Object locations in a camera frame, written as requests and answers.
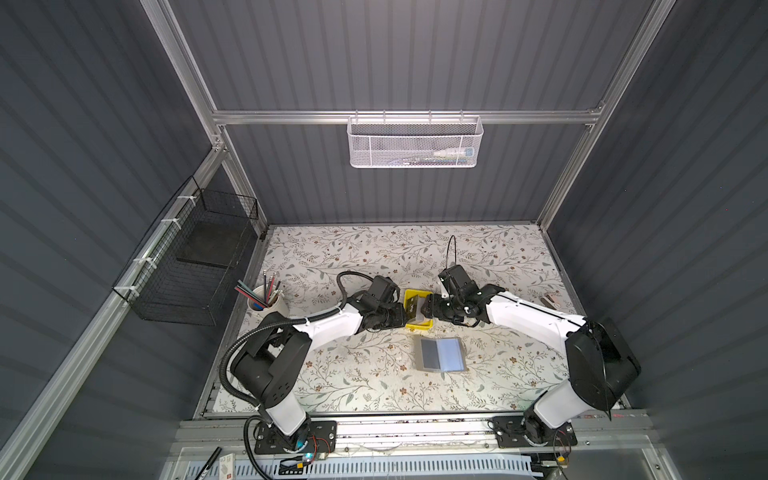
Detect aluminium frame post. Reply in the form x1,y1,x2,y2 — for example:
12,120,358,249
140,1,269,235

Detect pink white small clip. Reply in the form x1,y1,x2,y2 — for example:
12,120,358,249
540,296,559,310

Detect white slotted cable duct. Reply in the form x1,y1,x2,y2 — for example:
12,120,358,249
182,454,535,480

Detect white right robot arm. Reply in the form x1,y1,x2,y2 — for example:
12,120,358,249
420,265,642,444

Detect black wire basket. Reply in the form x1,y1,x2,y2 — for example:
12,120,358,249
113,183,259,327

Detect coloured pens in cup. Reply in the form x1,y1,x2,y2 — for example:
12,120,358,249
234,272,282,311

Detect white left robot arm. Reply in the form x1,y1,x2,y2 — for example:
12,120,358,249
219,270,406,442

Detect yellow plastic tray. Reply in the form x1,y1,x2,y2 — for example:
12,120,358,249
403,289,433,331

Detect white tube in basket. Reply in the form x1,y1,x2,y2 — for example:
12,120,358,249
431,147,476,162

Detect white wire mesh basket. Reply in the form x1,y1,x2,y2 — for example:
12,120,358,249
346,115,484,169

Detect white pen cup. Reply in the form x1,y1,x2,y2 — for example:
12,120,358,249
246,285,289,317

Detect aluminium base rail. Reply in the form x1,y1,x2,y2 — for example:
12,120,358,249
170,409,654,457

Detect black VIP card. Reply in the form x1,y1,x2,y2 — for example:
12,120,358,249
419,338,441,371

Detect black corrugated left cable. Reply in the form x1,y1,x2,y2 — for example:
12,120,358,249
218,270,376,480

